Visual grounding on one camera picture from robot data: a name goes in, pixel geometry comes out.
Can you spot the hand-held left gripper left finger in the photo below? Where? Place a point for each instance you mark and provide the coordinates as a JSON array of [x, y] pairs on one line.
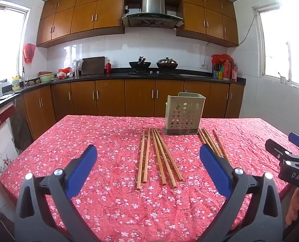
[[81, 166]]

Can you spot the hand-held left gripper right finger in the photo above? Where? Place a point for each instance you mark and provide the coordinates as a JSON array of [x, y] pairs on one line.
[[213, 163]]

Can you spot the perforated beige utensil holder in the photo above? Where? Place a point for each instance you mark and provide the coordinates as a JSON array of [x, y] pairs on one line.
[[184, 113]]

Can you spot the person's right hand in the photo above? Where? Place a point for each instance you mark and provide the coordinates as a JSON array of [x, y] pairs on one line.
[[293, 206]]

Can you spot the red floral tablecloth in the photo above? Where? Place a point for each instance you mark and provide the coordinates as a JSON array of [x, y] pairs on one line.
[[119, 206]]

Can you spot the dark hanging cloth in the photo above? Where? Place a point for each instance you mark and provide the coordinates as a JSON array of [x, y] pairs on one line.
[[21, 131]]

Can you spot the wooden base cabinets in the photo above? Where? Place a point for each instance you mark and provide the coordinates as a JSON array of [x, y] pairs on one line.
[[109, 98]]

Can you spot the group of condiment bottles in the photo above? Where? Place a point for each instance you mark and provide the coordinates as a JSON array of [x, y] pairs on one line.
[[223, 71]]

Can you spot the green basin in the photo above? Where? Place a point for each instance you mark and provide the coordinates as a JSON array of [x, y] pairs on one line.
[[46, 77]]

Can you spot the red and white plastic bag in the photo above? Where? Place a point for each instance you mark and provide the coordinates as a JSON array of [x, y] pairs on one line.
[[63, 72]]

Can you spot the window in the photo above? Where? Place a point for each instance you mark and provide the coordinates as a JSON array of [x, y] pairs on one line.
[[6, 45], [283, 45]]

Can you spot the black kitchen countertop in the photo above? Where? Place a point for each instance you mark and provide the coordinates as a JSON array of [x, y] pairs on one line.
[[119, 76]]

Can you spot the clear plastic bag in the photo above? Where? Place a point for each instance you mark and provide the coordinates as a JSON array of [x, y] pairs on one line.
[[77, 65]]

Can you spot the dark wooden cutting board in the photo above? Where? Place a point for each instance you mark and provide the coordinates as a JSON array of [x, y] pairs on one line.
[[92, 65]]

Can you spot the small red bottle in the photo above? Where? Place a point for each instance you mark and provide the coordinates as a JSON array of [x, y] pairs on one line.
[[108, 68]]

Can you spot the yellow dish soap bottle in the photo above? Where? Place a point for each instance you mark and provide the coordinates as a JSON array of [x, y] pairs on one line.
[[15, 83]]

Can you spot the metal faucet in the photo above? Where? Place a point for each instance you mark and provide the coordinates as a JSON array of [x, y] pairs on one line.
[[24, 77]]

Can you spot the gas stove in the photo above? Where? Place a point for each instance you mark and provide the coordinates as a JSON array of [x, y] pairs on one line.
[[154, 73]]

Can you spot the black pot with lid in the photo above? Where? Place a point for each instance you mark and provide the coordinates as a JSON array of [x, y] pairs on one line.
[[167, 64]]

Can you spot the black wok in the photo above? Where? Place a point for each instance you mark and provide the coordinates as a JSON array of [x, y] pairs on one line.
[[140, 65]]

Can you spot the hanging red plastic bag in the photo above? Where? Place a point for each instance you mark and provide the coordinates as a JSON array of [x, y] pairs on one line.
[[29, 53]]

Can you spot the steel range hood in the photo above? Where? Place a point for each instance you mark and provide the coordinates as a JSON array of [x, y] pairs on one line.
[[153, 12]]

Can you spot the wooden wall cabinet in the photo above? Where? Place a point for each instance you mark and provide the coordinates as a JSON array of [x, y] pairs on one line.
[[81, 15], [210, 17]]

